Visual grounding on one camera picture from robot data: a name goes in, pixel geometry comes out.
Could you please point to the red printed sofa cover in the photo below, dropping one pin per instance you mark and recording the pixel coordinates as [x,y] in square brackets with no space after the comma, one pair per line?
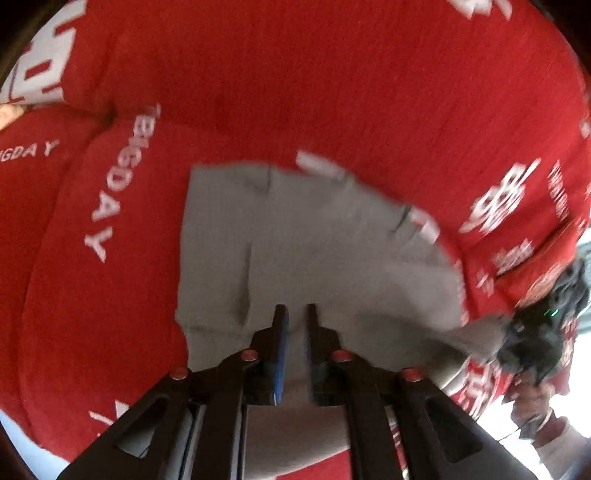
[277,83]

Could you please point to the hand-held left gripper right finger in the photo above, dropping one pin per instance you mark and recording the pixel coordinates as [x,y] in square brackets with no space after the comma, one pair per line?
[310,355]

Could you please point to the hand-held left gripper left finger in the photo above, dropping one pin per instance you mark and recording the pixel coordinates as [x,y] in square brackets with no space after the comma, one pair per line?
[280,355]

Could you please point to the person's right hand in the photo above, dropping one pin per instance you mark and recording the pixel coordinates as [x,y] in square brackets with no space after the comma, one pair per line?
[531,406]

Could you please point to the person's right forearm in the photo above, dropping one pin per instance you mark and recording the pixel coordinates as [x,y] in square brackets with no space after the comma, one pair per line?
[565,450]

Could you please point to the grey sweater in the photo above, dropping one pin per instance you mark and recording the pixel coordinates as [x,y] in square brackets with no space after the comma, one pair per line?
[323,258]

